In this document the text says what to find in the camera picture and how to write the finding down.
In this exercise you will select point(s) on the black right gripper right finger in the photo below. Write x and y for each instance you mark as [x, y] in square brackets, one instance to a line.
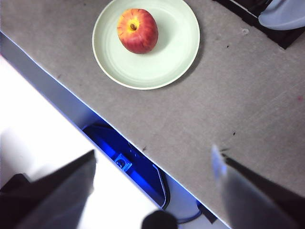
[257, 205]

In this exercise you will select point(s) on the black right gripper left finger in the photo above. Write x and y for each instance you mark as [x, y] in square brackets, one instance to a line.
[47, 205]

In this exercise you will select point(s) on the green plate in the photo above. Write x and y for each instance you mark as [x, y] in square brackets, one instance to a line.
[147, 69]

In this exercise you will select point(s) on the red apple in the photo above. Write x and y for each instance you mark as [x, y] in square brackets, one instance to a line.
[138, 33]

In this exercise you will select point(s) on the black plate rack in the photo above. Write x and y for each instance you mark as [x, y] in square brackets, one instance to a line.
[283, 38]

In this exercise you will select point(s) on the blue plate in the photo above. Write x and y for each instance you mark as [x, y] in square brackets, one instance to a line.
[281, 16]

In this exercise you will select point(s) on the black round knob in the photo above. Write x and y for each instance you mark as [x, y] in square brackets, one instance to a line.
[159, 220]

